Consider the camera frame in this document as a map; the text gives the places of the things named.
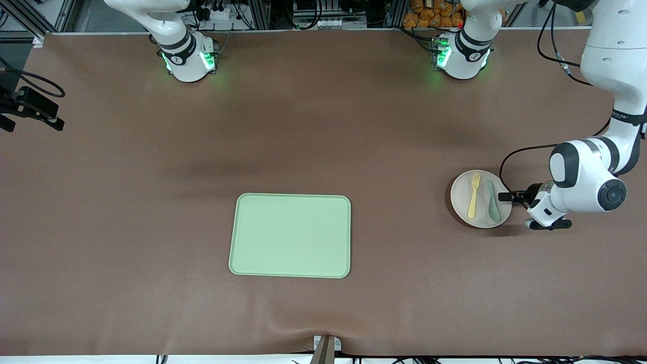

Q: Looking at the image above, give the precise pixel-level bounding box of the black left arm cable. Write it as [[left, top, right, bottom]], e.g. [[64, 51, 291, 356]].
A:
[[498, 0, 615, 200]]

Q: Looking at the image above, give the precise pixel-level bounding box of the white power strip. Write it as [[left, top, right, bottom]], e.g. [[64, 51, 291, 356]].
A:
[[200, 6, 233, 21]]

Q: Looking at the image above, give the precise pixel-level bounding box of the yellow plastic fork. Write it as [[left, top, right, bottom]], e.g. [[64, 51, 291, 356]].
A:
[[467, 173, 482, 220]]

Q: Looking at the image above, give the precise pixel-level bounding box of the light green rectangular tray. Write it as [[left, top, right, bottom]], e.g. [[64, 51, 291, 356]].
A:
[[228, 193, 352, 279]]

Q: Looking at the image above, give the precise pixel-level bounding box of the brown table mat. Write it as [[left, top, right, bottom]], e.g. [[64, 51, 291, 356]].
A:
[[0, 30, 647, 357]]

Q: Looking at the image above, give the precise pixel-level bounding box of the round beige plate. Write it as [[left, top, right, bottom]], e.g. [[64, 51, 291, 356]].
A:
[[450, 170, 513, 229]]

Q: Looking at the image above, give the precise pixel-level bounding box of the pile of orange packets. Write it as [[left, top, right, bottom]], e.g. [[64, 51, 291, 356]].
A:
[[403, 0, 465, 29]]

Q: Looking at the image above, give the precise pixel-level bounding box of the green plastic spoon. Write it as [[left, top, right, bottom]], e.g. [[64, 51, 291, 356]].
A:
[[484, 179, 502, 223]]

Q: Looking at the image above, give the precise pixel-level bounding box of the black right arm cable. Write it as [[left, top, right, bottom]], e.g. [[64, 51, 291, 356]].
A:
[[0, 57, 67, 99]]

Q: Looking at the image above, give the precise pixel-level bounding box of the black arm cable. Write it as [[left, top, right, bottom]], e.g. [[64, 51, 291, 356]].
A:
[[498, 0, 615, 200], [0, 57, 67, 99]]

